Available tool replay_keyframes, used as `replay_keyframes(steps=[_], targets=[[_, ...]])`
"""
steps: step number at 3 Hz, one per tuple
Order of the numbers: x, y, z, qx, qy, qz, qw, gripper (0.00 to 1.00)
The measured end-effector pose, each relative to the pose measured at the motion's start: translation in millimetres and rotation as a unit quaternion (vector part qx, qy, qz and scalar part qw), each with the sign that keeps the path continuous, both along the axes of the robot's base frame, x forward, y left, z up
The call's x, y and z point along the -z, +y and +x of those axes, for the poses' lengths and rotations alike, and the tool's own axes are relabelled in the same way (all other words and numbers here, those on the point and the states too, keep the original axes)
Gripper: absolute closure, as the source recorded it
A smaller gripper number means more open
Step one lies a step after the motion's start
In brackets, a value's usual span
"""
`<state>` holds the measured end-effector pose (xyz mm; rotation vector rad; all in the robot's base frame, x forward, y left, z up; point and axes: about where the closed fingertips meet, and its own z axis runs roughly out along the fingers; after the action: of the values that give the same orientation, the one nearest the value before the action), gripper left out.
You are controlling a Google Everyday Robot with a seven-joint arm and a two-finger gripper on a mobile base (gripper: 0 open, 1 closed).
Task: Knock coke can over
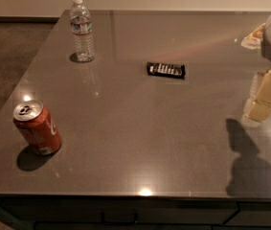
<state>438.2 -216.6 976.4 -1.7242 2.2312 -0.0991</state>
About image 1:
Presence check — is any red coke can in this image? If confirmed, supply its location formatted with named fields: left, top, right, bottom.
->
left=13, top=100, right=61, bottom=155

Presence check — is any clear plastic water bottle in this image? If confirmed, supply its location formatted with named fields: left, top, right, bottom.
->
left=69, top=0, right=95, bottom=62

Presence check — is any black snack bar wrapper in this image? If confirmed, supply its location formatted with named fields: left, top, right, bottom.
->
left=146, top=62, right=186, bottom=79

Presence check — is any dark cabinet drawer handle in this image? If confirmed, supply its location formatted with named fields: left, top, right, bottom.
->
left=101, top=212, right=138, bottom=226

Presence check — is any orange snack bag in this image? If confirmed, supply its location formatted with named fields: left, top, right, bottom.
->
left=240, top=23, right=265, bottom=50

